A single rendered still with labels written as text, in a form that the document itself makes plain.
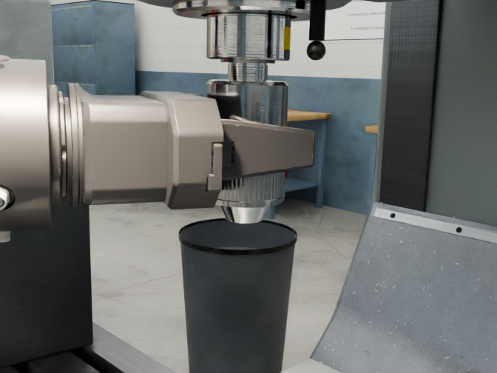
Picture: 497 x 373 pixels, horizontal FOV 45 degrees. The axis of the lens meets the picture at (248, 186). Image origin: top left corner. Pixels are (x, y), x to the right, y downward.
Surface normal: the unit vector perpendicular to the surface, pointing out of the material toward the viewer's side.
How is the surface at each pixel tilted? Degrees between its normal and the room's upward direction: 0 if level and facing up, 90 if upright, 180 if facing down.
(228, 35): 90
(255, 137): 90
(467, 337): 63
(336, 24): 90
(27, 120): 69
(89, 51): 90
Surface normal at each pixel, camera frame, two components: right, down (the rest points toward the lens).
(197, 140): 0.32, 0.19
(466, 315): -0.64, -0.34
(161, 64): -0.72, 0.12
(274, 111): 0.61, 0.17
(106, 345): 0.02, -0.98
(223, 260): -0.25, 0.25
